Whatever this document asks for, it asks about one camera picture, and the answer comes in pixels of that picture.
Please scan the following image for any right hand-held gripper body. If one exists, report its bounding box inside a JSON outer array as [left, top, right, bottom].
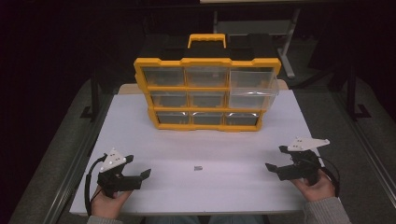
[[276, 136, 331, 187]]

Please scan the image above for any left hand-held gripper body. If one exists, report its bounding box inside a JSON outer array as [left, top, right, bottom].
[[97, 147, 144, 199]]

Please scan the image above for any wide clear plastic drawer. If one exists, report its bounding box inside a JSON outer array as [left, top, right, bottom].
[[229, 69, 280, 110]]

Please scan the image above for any yellow black drawer organizer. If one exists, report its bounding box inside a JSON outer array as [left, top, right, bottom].
[[134, 33, 282, 133]]

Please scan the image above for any person's right hand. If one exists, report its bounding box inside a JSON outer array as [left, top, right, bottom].
[[290, 174, 336, 203]]

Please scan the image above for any person's left hand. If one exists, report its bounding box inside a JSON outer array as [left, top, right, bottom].
[[91, 186, 134, 219]]

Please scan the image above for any set of small clear drawers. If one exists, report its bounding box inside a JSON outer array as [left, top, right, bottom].
[[142, 65, 261, 126]]

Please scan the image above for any grey metal table stand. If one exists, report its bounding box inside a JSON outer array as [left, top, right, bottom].
[[213, 7, 302, 79]]

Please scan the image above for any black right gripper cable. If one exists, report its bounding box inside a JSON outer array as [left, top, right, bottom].
[[320, 157, 341, 198]]

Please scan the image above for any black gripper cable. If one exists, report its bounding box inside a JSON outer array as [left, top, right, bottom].
[[320, 157, 341, 198], [84, 153, 108, 217]]

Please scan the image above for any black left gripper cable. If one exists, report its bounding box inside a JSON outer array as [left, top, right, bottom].
[[84, 153, 108, 217]]

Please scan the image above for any grey metal floor rail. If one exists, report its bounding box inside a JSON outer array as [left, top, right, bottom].
[[41, 92, 114, 224], [330, 91, 396, 200]]

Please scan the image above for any black frame post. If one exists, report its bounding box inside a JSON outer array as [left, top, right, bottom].
[[79, 69, 101, 121], [341, 60, 372, 121]]

